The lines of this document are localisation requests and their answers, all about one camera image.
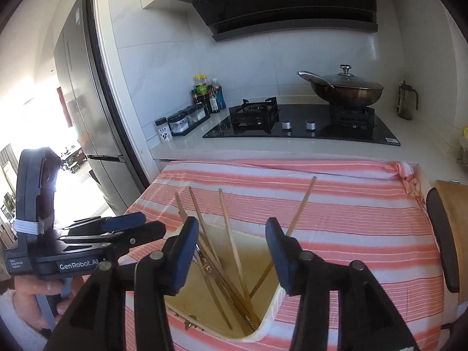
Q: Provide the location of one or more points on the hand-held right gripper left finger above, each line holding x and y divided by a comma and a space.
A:
186, 256

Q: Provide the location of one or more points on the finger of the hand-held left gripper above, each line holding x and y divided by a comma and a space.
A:
142, 236
124, 221

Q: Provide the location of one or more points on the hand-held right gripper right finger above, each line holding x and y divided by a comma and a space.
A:
279, 259

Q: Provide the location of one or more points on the white ribbed utensil holder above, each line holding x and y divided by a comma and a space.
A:
256, 256

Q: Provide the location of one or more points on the person's left forearm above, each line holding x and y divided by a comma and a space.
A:
14, 321

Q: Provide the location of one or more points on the person's left hand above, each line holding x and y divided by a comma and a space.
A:
33, 292

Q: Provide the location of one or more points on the pink white striped cloth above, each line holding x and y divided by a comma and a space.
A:
347, 226

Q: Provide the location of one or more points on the black lid seasoning jar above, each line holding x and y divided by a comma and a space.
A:
163, 129

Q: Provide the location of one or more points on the grey refrigerator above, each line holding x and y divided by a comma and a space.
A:
84, 98

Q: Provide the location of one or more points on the clear spice jar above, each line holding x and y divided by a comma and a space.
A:
201, 111
178, 124
190, 116

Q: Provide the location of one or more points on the black gas stove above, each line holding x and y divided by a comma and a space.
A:
329, 133

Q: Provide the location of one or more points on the dark sauce bottle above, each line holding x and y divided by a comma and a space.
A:
199, 104
214, 104

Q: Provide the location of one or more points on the green label yellow cap bottle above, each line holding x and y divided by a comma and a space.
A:
200, 87

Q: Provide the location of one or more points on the blue label bottle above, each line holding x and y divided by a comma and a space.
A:
218, 97

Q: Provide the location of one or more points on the black ribbed mat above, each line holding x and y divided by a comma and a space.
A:
440, 241

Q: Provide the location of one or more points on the dark frying pan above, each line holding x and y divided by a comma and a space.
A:
347, 97

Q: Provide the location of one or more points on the wooden cutting board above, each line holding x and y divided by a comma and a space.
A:
459, 226

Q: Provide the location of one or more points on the glass pan lid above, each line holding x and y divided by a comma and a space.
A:
351, 82

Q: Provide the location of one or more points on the yellow plastic bag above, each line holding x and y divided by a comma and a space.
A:
463, 146

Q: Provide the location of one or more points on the black range hood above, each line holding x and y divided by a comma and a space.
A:
285, 11

